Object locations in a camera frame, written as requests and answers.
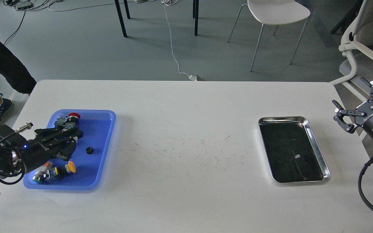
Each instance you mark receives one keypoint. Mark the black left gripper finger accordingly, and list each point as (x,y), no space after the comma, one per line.
(65,152)
(57,135)

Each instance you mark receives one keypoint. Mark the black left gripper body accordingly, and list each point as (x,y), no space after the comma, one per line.
(36,153)

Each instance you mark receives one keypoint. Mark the stainless steel tray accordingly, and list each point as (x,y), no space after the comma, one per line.
(292,151)

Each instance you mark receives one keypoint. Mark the red mushroom push button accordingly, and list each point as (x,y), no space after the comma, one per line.
(72,120)

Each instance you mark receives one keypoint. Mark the yellow push button switch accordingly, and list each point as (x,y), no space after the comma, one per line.
(57,173)

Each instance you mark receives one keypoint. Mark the white plastic chair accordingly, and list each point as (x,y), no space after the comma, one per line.
(275,12)

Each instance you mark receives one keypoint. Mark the orange white switch block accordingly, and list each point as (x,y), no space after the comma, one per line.
(41,171)

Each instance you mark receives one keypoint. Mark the white grey office chair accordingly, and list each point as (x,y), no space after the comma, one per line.
(357,47)

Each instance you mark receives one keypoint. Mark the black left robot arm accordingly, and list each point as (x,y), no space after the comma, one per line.
(19,156)

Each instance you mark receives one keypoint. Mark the blue black contact block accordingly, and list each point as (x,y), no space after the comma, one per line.
(60,121)

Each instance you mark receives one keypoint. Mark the blue plastic tray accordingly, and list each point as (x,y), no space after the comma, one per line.
(97,126)

